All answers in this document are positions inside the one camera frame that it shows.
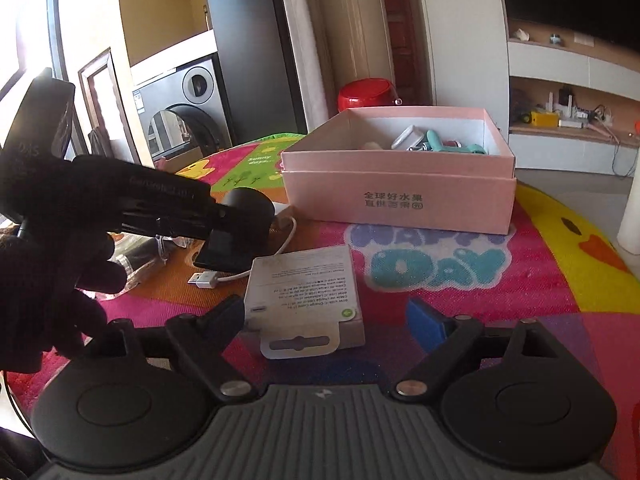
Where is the red round container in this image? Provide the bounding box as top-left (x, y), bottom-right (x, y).
top-left (336, 77), bottom-right (402, 111)

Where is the black cone-shaped device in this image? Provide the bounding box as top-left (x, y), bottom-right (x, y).
top-left (192, 187), bottom-right (275, 272)

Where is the clear plastic bag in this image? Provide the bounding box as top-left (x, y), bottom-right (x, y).
top-left (107, 234), bottom-right (195, 292)

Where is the wooden picture frame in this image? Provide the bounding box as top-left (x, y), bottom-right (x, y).
top-left (77, 47), bottom-right (142, 167)

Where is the brown wooden door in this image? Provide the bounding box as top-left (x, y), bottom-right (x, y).
top-left (377, 0), bottom-right (432, 107)

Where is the white usb cable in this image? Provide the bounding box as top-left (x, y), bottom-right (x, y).
top-left (187, 203), bottom-right (299, 290)

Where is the pink cardboard box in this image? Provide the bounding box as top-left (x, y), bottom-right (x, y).
top-left (280, 106), bottom-right (518, 236)

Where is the colourful printed mat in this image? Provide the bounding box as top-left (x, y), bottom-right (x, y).
top-left (0, 132), bottom-right (640, 480)

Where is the white shelf unit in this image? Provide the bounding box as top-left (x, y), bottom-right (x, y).
top-left (507, 20), bottom-right (640, 152)

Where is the white charger plug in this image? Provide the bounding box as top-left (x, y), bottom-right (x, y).
top-left (391, 125), bottom-right (427, 151)

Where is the grey washing machine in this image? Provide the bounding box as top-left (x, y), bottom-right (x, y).
top-left (131, 55), bottom-right (237, 167)

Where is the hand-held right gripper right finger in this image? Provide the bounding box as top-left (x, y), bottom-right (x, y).
top-left (391, 297), bottom-right (560, 402)

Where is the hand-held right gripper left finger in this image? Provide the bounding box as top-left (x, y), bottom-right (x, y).
top-left (97, 294), bottom-right (257, 405)

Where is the dark tall cabinet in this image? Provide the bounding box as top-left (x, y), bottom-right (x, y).
top-left (202, 0), bottom-right (309, 137)

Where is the person's left hand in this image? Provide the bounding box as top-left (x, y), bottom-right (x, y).
top-left (0, 232), bottom-right (117, 377)

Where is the white cable package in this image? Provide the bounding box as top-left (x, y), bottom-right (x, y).
top-left (244, 245), bottom-right (366, 361)

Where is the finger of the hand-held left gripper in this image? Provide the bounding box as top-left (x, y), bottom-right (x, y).
top-left (105, 209), bottom-right (222, 242)
top-left (70, 155), bottom-right (219, 213)

